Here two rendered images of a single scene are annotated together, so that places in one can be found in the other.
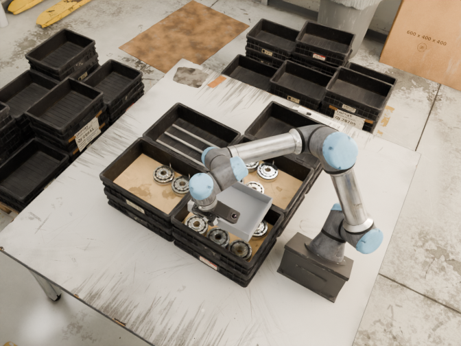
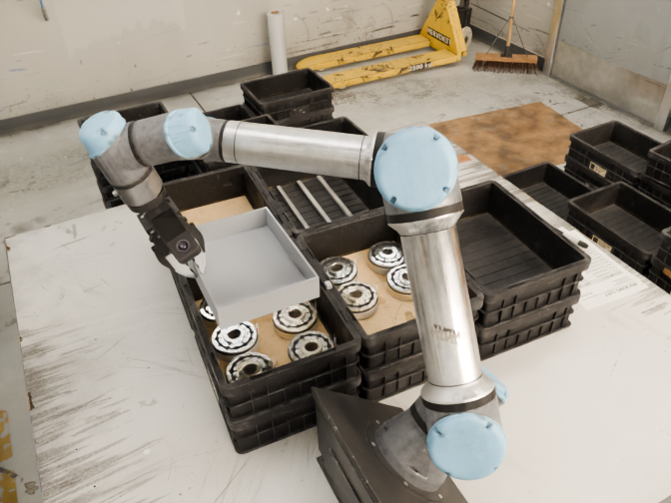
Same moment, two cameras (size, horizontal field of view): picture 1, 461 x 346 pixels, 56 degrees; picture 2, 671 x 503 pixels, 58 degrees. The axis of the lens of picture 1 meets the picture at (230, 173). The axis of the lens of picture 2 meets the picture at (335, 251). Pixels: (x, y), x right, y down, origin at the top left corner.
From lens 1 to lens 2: 1.03 m
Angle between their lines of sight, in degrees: 30
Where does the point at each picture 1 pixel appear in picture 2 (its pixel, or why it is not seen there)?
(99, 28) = (387, 106)
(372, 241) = (465, 444)
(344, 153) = (413, 169)
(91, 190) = not seen: hidden behind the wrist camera
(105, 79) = not seen: hidden behind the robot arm
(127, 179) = (195, 218)
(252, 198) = (296, 273)
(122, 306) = (53, 382)
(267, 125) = (471, 223)
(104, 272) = (77, 328)
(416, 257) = not seen: outside the picture
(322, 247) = (391, 433)
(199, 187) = (89, 128)
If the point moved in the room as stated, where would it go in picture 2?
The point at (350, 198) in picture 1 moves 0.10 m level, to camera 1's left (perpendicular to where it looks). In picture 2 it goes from (428, 304) to (372, 278)
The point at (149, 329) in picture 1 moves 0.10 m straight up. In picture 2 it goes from (52, 433) to (37, 405)
